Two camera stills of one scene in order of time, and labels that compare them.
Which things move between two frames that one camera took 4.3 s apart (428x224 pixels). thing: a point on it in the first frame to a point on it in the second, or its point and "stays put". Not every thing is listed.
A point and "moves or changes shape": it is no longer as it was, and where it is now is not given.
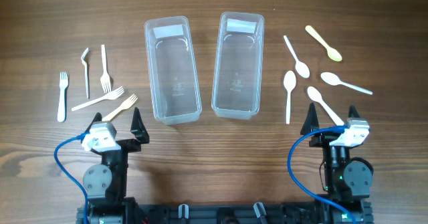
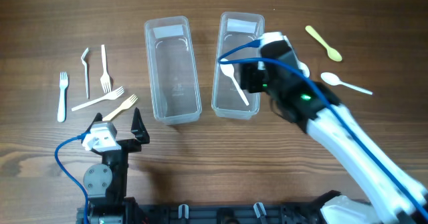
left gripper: (124, 144) stays put
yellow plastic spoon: (332, 53) stays put
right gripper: (321, 141) to (249, 77)
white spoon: (315, 95) moves or changes shape
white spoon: (301, 68) stays put
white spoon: (332, 79) stays put
